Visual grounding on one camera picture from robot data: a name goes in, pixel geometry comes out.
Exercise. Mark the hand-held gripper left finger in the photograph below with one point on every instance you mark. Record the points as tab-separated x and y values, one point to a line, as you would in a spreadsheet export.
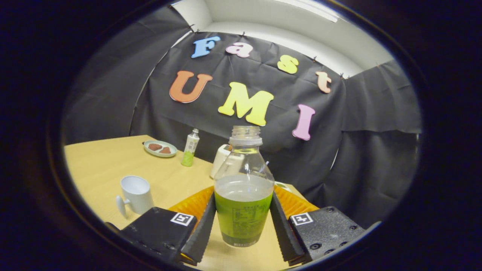
201	229

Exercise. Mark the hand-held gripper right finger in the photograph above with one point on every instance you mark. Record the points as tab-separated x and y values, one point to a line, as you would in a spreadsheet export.
282	229

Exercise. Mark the green juice bottle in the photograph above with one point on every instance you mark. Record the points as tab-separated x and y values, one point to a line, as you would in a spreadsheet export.
243	214

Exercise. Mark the white cup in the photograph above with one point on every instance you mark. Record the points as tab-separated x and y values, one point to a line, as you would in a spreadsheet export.
137	195

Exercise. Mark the small green white-labelled bottle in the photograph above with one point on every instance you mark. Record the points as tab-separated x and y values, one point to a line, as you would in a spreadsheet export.
190	148

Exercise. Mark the white toaster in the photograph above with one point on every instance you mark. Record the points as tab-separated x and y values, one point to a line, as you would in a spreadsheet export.
219	158

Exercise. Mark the pale green plate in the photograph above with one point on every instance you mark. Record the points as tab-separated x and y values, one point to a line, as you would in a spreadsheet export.
160	154

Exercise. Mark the brown food piece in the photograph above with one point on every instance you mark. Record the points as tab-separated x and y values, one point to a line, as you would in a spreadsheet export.
154	146
165	150

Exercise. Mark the wooden table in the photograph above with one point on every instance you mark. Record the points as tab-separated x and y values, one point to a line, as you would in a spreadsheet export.
98	165

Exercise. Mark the ceiling light panel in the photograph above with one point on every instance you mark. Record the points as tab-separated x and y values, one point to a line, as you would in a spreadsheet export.
316	10

